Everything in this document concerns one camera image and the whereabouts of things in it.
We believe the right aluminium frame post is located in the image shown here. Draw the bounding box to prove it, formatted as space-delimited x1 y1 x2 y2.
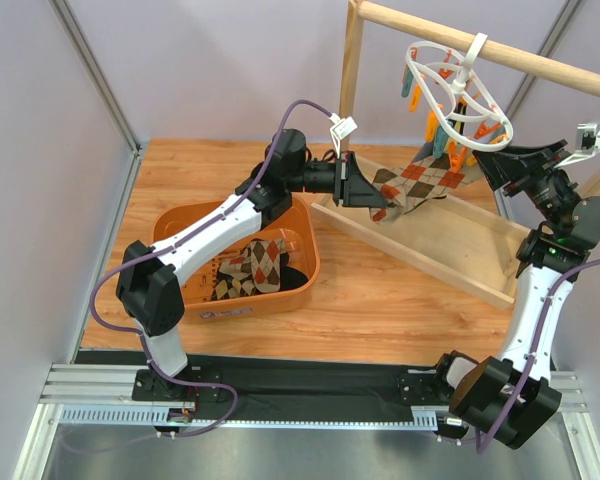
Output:
513 0 585 100

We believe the aluminium frame post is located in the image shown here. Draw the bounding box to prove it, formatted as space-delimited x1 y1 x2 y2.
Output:
50 0 144 363
513 0 585 100

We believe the brown argyle sock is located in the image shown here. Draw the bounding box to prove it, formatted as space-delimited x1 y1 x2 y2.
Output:
211 275 256 301
216 253 252 283

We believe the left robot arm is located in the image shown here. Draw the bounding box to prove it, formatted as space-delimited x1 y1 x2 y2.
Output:
116 129 388 398

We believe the left aluminium frame post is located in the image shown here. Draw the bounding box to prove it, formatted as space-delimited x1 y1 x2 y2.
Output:
50 0 144 363

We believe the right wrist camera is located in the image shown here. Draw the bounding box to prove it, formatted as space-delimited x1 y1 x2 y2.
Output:
557 122 600 168

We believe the purple cable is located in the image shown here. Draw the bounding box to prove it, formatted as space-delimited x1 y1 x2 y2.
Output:
437 134 600 455
59 99 341 454

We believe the beige orange argyle sock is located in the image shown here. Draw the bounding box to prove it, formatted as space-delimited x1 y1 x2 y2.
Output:
248 238 289 294

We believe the wooden hanger rack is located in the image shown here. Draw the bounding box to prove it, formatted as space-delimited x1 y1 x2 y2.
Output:
311 1 600 309

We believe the white round clip hanger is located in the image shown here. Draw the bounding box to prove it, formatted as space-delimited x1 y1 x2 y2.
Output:
403 33 514 165

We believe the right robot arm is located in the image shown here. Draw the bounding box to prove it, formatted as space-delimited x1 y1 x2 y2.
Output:
436 139 600 453

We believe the orange plastic basket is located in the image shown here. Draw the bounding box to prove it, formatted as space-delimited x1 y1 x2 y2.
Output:
152 195 320 319

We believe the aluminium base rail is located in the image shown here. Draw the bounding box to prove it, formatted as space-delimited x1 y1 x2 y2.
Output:
39 363 591 431

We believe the grey black sock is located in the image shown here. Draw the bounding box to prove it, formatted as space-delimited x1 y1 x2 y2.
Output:
401 111 476 212

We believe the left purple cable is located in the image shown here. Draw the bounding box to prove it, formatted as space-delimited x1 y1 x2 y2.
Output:
59 99 341 454

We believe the yellow grey sock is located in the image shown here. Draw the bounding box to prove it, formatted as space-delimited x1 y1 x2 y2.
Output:
449 102 469 139

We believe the black white-striped sock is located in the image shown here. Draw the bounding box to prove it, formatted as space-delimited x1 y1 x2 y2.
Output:
280 266 308 292

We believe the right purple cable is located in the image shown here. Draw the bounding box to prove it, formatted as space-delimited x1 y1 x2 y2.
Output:
437 134 600 455

